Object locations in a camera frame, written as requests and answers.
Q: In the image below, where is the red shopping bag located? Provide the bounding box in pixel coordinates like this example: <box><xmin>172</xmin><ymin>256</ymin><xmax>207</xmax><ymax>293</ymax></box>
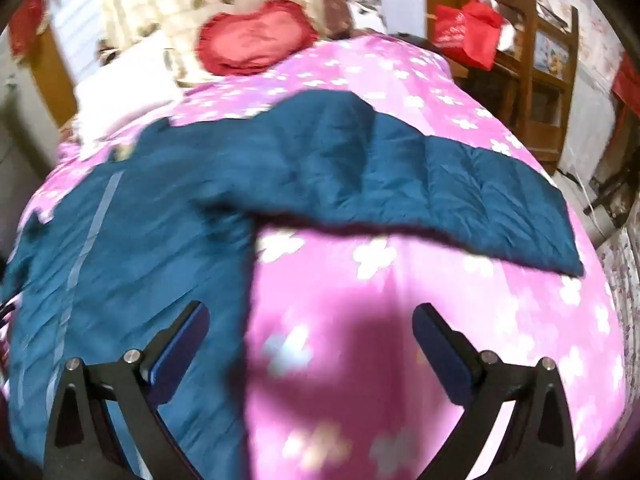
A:
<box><xmin>432</xmin><ymin>0</ymin><xmax>505</xmax><ymax>72</ymax></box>

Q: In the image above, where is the dark blue padded jacket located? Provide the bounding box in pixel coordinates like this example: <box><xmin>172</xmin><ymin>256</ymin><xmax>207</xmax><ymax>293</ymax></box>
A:
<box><xmin>0</xmin><ymin>89</ymin><xmax>585</xmax><ymax>480</ymax></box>

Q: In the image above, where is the wooden shelf chair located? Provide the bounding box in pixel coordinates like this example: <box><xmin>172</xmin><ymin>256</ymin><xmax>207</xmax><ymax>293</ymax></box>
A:
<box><xmin>450</xmin><ymin>0</ymin><xmax>581</xmax><ymax>161</ymax></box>

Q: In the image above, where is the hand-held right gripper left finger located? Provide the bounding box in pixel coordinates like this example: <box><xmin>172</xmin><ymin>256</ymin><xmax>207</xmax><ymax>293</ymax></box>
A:
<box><xmin>44</xmin><ymin>301</ymin><xmax>211</xmax><ymax>480</ymax></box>

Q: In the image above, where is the white pillow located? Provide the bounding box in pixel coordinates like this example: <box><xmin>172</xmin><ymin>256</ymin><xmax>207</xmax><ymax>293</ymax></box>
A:
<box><xmin>74</xmin><ymin>30</ymin><xmax>183</xmax><ymax>143</ymax></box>

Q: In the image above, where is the red heart-shaped cushion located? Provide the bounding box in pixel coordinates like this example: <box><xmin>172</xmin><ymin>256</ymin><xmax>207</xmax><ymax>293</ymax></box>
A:
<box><xmin>197</xmin><ymin>0</ymin><xmax>321</xmax><ymax>77</ymax></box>

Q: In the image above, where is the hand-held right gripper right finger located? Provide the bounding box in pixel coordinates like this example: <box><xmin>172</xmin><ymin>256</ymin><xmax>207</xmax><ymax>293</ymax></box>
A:
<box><xmin>411</xmin><ymin>302</ymin><xmax>581</xmax><ymax>480</ymax></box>

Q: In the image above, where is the beige floral quilt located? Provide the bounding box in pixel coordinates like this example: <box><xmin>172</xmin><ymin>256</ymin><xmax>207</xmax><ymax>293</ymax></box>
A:
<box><xmin>97</xmin><ymin>0</ymin><xmax>351</xmax><ymax>88</ymax></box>

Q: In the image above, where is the pink floral bed sheet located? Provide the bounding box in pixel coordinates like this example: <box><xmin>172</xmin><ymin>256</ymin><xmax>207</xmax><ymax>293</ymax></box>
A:
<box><xmin>0</xmin><ymin>30</ymin><xmax>628</xmax><ymax>480</ymax></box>

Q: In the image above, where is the red hanging cloth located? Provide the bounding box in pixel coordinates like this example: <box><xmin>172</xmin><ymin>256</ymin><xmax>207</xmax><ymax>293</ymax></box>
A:
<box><xmin>9</xmin><ymin>0</ymin><xmax>48</xmax><ymax>58</ymax></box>

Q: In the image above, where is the grey cabinet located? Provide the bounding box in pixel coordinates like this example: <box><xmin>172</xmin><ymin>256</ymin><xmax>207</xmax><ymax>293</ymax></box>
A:
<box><xmin>0</xmin><ymin>75</ymin><xmax>76</xmax><ymax>196</ymax></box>

